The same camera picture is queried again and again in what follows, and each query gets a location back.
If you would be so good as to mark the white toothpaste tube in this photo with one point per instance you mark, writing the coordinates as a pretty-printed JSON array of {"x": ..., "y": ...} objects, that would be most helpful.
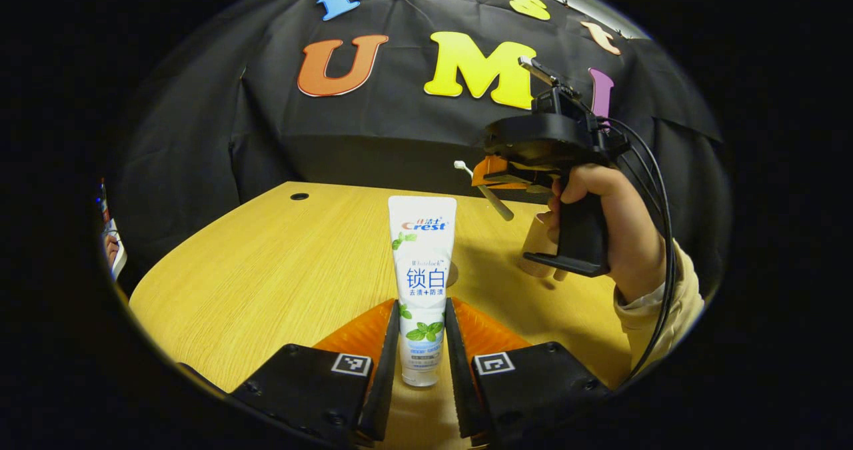
[{"x": 423, "y": 270}]

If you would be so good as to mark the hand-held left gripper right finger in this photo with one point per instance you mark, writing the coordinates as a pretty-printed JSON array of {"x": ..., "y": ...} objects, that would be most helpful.
[{"x": 458, "y": 383}]

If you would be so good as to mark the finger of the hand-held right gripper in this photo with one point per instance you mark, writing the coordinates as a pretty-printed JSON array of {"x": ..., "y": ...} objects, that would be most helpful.
[{"x": 496, "y": 170}]

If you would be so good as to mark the white toothbrush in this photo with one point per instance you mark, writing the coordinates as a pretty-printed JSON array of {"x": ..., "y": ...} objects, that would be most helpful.
[{"x": 500, "y": 206}]

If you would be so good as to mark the black backdrop cloth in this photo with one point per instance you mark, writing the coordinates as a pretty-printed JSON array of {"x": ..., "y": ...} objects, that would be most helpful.
[{"x": 400, "y": 150}]

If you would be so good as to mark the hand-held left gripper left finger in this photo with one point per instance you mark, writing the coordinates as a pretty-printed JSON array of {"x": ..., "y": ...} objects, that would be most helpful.
[{"x": 385, "y": 383}]

